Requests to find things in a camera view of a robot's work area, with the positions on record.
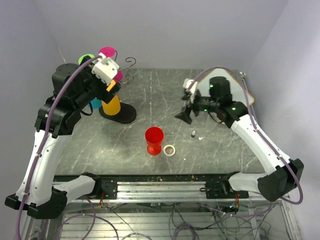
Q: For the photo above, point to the white board yellow rim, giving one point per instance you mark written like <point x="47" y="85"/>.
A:
<point x="237" y="81"/>

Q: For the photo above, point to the green plastic wine glass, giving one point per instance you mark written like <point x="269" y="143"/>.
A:
<point x="85" y="57"/>

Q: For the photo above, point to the pink plastic wine glass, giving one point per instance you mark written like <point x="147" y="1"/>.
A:
<point x="109" y="51"/>

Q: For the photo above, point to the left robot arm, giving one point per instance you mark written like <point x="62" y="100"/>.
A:
<point x="75" y="86"/>

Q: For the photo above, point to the orange plastic wine glass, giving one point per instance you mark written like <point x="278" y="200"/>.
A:
<point x="113" y="107"/>

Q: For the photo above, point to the blue plastic wine glass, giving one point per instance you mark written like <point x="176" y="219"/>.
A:
<point x="95" y="103"/>

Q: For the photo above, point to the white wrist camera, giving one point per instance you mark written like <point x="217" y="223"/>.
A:
<point x="190" y="88"/>
<point x="105" y="69"/>

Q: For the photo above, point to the white tape roll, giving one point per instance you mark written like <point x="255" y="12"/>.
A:
<point x="169" y="150"/>

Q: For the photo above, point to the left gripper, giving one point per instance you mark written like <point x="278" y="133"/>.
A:
<point x="103" y="94"/>

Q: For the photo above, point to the red plastic wine glass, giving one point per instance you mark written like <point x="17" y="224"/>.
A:
<point x="154" y="137"/>

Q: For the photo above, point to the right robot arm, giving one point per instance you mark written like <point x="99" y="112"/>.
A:
<point x="281" y="174"/>

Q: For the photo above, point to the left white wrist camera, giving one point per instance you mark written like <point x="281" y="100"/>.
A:
<point x="105" y="69"/>

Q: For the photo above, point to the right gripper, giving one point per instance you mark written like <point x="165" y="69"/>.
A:
<point x="185" y="116"/>

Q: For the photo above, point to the clear plastic cup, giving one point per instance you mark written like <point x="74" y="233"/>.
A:
<point x="212" y="121"/>

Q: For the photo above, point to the aluminium mounting rail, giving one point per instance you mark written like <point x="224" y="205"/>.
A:
<point x="182" y="187"/>

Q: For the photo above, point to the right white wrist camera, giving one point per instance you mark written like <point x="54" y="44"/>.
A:
<point x="190" y="88"/>

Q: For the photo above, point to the copper wire glass rack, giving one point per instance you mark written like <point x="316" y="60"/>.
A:
<point x="127" y="112"/>

